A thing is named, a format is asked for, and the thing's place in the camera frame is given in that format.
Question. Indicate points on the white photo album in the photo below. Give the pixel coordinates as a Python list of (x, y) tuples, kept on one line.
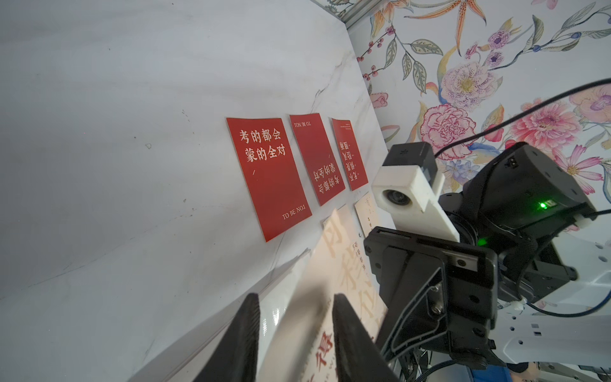
[(185, 358)]

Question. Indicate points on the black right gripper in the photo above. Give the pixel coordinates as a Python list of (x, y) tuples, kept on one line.
[(441, 296)]

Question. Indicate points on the aluminium corner post right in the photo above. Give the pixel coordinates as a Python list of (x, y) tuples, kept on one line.
[(350, 12)]

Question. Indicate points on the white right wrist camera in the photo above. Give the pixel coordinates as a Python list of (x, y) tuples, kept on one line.
[(408, 186)]

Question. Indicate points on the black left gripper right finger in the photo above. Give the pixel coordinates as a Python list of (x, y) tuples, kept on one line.
[(357, 357)]

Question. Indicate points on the beige card lower left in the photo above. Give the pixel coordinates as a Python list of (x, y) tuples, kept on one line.
[(367, 213)]

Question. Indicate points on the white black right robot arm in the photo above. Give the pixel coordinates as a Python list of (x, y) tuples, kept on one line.
[(553, 292)]

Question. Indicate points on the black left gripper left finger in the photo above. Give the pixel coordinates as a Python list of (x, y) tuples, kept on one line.
[(236, 356)]

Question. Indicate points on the beige card red characters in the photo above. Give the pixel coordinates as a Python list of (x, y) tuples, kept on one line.
[(296, 340)]

